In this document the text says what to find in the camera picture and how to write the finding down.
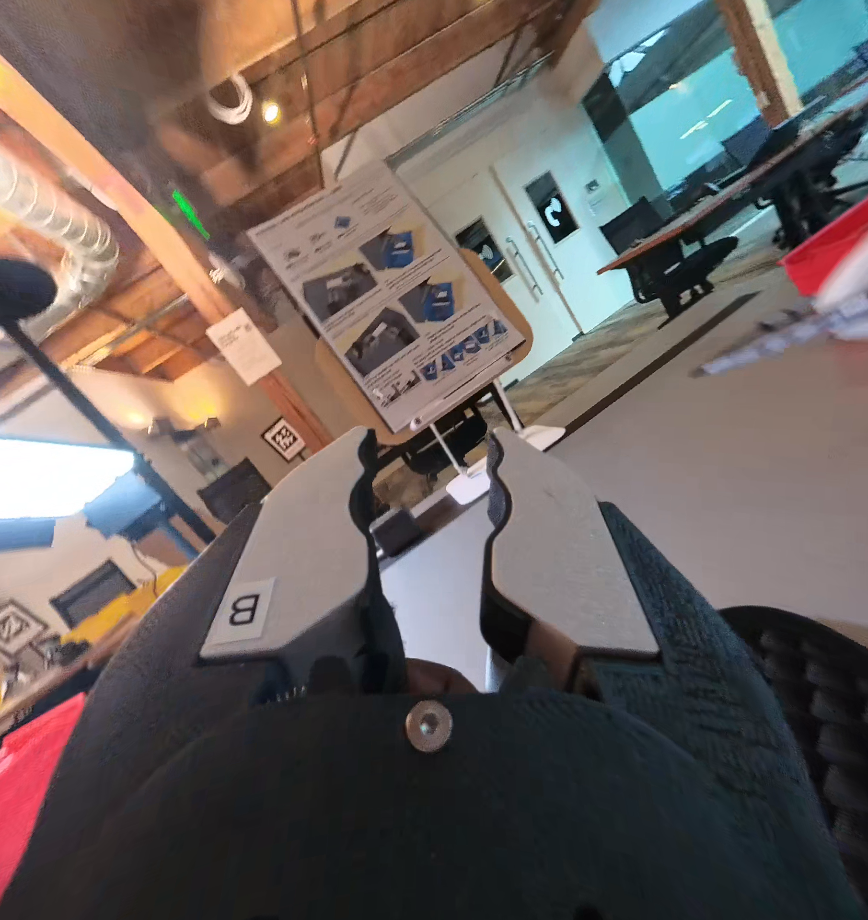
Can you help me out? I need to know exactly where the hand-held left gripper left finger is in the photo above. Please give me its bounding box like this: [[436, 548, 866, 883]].
[[198, 426, 408, 696]]

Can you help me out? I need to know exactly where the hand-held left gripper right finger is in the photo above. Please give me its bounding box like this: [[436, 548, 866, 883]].
[[479, 427, 661, 692]]

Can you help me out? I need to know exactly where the red plastic bin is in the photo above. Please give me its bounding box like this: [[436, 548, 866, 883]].
[[0, 692, 87, 920], [779, 190, 868, 297]]

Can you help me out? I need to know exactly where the slim grey usb hub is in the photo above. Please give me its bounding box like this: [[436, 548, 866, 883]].
[[693, 305, 868, 380]]

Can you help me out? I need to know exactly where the person's left hand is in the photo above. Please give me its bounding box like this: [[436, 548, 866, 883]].
[[405, 657, 483, 696]]

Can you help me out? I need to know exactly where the black monitor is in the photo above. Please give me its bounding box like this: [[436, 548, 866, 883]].
[[198, 459, 271, 524]]

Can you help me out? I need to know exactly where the dark grey charging case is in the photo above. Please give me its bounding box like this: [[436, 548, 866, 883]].
[[369, 509, 426, 560]]

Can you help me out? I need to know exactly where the fiducial tag sign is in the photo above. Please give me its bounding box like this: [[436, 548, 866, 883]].
[[0, 602, 50, 656], [261, 417, 307, 462]]

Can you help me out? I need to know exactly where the white poster stand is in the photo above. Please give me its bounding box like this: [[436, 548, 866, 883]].
[[372, 352, 567, 506]]

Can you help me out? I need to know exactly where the black office chair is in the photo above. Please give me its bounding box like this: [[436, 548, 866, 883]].
[[601, 196, 740, 321]]

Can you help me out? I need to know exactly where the long wooden office desk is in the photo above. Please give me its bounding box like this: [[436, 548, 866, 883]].
[[596, 72, 868, 321]]

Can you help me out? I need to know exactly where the yellow plastic bin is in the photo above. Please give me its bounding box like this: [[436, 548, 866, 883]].
[[60, 564, 190, 648]]

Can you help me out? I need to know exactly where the white paper notice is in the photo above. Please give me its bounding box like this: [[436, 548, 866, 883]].
[[205, 308, 284, 387]]

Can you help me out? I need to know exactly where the rounded wooden board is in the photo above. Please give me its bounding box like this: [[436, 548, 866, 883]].
[[315, 248, 535, 448]]

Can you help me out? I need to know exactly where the white door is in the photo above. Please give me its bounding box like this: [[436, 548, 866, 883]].
[[491, 144, 622, 339]]

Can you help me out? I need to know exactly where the bright led light panel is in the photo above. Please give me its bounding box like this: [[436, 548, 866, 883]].
[[0, 433, 138, 523]]

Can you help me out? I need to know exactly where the instruction poster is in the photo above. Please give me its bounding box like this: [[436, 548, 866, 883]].
[[245, 160, 510, 431]]

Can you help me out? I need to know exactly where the black phone sign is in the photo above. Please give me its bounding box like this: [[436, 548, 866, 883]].
[[523, 171, 580, 245], [454, 216, 514, 283]]

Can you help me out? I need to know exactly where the green exit sign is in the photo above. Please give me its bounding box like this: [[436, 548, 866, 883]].
[[171, 187, 212, 242]]

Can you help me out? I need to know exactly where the black light stand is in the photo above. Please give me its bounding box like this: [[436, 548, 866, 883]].
[[0, 257, 217, 551]]

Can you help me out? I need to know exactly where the silver ventilation duct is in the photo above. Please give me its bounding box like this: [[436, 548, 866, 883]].
[[0, 126, 120, 339]]

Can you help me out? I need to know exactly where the white cable coil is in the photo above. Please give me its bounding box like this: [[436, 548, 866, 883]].
[[205, 72, 254, 125]]

